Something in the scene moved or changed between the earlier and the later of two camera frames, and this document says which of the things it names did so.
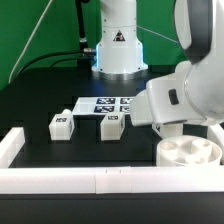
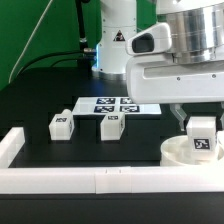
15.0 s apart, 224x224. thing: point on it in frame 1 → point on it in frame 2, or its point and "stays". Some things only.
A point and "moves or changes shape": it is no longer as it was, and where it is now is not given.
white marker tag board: (99, 105) stays
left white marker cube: (62, 125) stays
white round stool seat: (188, 150) moves or changes shape
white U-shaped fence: (18, 179) stays
